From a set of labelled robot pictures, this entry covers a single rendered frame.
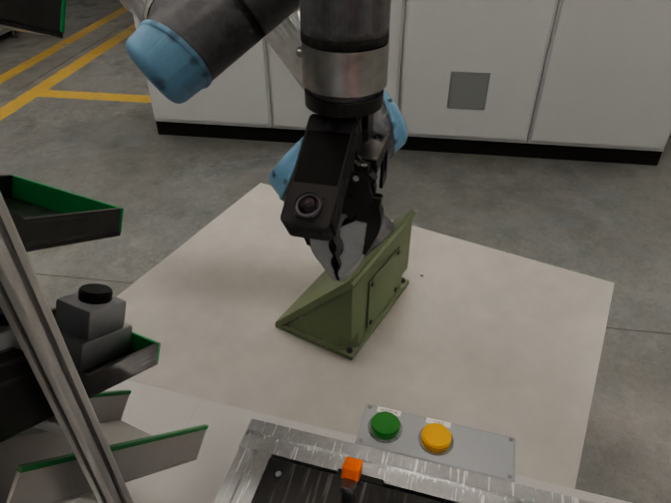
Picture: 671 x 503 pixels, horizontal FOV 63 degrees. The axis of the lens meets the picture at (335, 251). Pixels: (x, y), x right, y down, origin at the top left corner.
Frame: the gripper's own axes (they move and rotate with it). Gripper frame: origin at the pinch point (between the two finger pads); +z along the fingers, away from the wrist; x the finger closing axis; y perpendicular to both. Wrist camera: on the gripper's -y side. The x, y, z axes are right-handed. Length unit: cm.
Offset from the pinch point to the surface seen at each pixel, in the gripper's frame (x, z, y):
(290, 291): 20, 37, 36
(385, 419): -6.5, 26.0, 2.0
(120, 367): 15.9, 0.8, -17.3
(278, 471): 5.1, 26.1, -9.2
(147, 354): 15.3, 2.3, -14.2
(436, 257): -8, 37, 55
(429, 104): 18, 91, 276
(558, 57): -48, 60, 285
